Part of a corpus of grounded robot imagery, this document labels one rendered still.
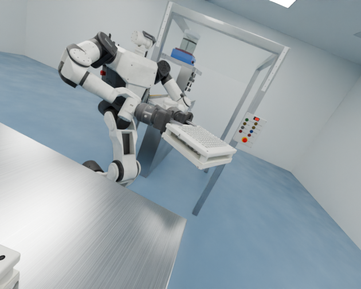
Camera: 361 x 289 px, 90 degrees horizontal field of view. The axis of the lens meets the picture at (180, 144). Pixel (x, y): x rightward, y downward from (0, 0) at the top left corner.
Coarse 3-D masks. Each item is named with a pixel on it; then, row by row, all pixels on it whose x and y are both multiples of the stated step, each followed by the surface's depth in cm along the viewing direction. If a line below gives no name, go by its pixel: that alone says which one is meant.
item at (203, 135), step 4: (188, 128) 79; (192, 128) 82; (196, 128) 84; (200, 128) 87; (192, 132) 76; (196, 132) 78; (200, 132) 81; (204, 132) 83; (208, 132) 86; (196, 136) 74; (200, 136) 75; (204, 136) 78; (208, 136) 80; (212, 136) 83; (204, 140) 72; (208, 140) 74; (212, 140) 77; (216, 140) 80
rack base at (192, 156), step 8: (168, 136) 77; (176, 144) 74; (184, 144) 75; (184, 152) 71; (192, 152) 72; (192, 160) 69; (208, 160) 71; (216, 160) 74; (224, 160) 78; (200, 168) 66
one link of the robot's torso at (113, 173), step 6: (138, 162) 125; (108, 168) 117; (114, 168) 112; (108, 174) 116; (114, 174) 111; (138, 174) 126; (114, 180) 113; (126, 180) 125; (132, 180) 128; (126, 186) 131
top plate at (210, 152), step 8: (168, 128) 77; (176, 128) 75; (184, 136) 71; (192, 136) 74; (216, 136) 89; (192, 144) 68; (200, 144) 69; (200, 152) 66; (208, 152) 65; (216, 152) 69; (224, 152) 73; (232, 152) 79
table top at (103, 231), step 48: (0, 144) 56; (0, 192) 42; (48, 192) 47; (96, 192) 53; (0, 240) 34; (48, 240) 37; (96, 240) 41; (144, 240) 45; (48, 288) 31; (96, 288) 33; (144, 288) 36
